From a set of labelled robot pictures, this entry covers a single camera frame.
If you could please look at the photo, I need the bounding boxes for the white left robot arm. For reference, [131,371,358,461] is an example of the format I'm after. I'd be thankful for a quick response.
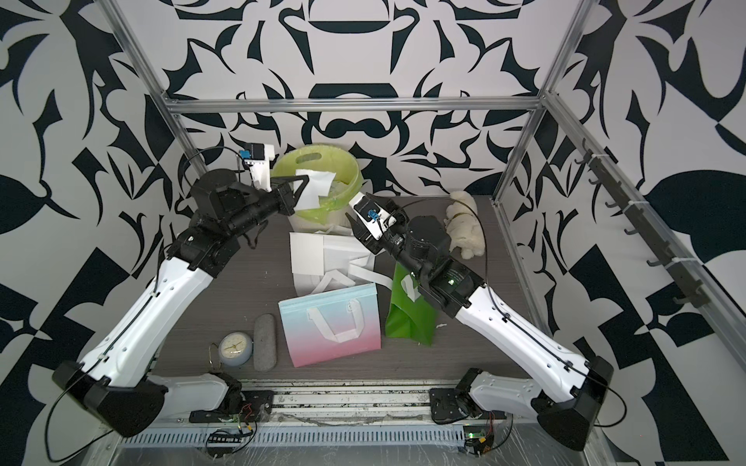
[52,169,309,438]

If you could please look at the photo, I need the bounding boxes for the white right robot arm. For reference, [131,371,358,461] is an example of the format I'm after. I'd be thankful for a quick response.
[347,194,614,452]

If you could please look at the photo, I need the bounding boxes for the white trash bin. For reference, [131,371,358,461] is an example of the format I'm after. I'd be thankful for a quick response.
[289,205,353,236]

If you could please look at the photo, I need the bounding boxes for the shredded paper in bin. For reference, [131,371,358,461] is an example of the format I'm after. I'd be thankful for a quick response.
[326,180,350,202]

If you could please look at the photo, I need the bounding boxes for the white gift bag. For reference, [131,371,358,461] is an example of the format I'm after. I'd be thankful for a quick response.
[289,232,392,296]

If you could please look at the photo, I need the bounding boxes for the green gift bag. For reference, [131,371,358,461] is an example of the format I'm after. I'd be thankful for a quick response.
[385,264,437,347]

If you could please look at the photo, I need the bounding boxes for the white plush dog toy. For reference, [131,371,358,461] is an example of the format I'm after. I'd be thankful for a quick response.
[444,191,486,260]

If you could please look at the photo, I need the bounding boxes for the pink and teal gift bag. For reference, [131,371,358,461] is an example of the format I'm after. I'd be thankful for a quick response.
[279,283,382,368]

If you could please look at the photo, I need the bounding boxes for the grey oval case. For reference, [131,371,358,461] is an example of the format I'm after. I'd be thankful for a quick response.
[254,314,278,373]

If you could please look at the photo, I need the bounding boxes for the small round alarm clock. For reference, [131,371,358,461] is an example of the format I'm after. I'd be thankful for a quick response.
[218,331,254,367]

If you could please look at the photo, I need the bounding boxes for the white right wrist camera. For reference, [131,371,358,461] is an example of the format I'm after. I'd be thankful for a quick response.
[349,192,403,242]

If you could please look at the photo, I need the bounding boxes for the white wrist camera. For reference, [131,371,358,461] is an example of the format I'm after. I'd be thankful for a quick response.
[349,192,403,242]
[239,143,276,192]

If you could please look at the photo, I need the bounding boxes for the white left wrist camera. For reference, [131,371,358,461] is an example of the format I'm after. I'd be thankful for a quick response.
[239,143,276,192]

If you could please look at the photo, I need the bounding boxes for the black wall hook rail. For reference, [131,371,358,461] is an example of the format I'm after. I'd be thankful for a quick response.
[578,138,712,309]

